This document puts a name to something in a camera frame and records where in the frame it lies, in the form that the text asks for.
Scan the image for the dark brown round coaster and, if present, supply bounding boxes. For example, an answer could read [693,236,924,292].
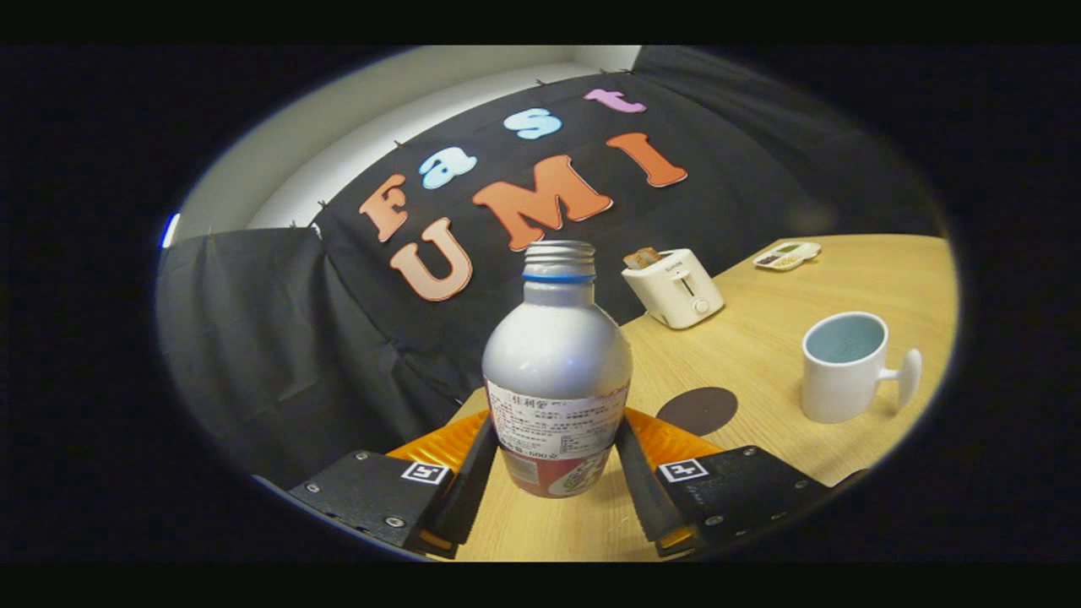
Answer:
[656,387,739,437]

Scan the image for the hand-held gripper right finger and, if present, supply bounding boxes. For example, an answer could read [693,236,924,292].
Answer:
[615,408,833,558]

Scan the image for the white cup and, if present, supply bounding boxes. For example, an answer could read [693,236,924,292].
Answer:
[801,311,923,425]

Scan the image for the black backdrop cloth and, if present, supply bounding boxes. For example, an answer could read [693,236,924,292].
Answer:
[156,46,942,491]

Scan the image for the wooden table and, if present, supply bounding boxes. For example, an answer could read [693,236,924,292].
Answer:
[426,234,961,562]

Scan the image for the white toaster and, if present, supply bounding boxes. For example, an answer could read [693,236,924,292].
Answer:
[622,247,725,330]

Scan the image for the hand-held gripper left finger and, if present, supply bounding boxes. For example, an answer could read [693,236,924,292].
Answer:
[289,410,499,560]

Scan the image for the silver juice bottle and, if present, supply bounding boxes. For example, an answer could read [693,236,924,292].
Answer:
[481,240,633,499]

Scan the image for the white divided condiment tray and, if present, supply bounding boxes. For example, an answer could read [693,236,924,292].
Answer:
[753,242,822,272]

